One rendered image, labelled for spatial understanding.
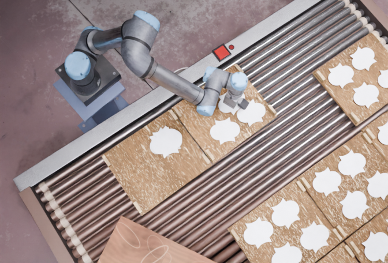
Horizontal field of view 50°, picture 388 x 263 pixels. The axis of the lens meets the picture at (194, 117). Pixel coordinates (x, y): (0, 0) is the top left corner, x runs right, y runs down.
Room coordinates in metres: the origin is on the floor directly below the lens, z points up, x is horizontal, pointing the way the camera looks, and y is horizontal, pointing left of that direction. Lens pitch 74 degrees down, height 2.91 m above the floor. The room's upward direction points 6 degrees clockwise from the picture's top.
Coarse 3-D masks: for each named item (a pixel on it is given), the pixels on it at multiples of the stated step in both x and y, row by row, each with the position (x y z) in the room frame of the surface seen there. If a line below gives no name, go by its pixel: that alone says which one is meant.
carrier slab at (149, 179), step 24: (168, 120) 0.54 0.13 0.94; (120, 144) 0.39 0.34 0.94; (144, 144) 0.40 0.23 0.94; (192, 144) 0.43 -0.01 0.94; (120, 168) 0.27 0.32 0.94; (144, 168) 0.28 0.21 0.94; (168, 168) 0.30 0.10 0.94; (192, 168) 0.31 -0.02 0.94; (144, 192) 0.17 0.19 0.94; (168, 192) 0.18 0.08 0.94
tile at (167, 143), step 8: (160, 136) 0.44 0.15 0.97; (168, 136) 0.45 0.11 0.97; (176, 136) 0.45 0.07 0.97; (152, 144) 0.40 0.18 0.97; (160, 144) 0.40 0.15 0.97; (168, 144) 0.41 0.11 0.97; (176, 144) 0.41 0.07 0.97; (160, 152) 0.36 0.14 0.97; (168, 152) 0.37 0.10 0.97; (176, 152) 0.37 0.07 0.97
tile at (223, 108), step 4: (220, 96) 0.69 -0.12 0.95; (224, 96) 0.69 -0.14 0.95; (244, 96) 0.70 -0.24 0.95; (220, 100) 0.66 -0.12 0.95; (220, 104) 0.64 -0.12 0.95; (224, 104) 0.65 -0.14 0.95; (236, 104) 0.65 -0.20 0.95; (220, 108) 0.62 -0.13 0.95; (224, 108) 0.62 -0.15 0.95; (228, 108) 0.63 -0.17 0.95; (232, 108) 0.63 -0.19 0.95; (236, 108) 0.63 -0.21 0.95; (224, 112) 0.60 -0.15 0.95; (228, 112) 0.61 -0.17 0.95; (232, 112) 0.61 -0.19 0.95
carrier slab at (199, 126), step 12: (252, 96) 0.71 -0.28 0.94; (180, 108) 0.60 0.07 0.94; (192, 108) 0.61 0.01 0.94; (216, 108) 0.62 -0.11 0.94; (180, 120) 0.54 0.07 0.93; (192, 120) 0.55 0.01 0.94; (204, 120) 0.56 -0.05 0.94; (216, 120) 0.56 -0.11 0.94; (264, 120) 0.59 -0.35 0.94; (192, 132) 0.49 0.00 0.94; (204, 132) 0.50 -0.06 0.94; (240, 132) 0.52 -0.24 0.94; (252, 132) 0.52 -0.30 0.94; (204, 144) 0.43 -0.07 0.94; (216, 144) 0.44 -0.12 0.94; (228, 144) 0.45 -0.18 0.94; (216, 156) 0.38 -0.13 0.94
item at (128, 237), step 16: (128, 224) 0.02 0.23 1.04; (112, 240) -0.05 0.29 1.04; (128, 240) -0.05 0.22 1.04; (144, 240) -0.04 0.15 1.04; (160, 240) -0.03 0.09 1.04; (112, 256) -0.12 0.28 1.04; (128, 256) -0.11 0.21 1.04; (144, 256) -0.11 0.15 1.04; (160, 256) -0.10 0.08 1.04; (176, 256) -0.09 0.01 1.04; (192, 256) -0.08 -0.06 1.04
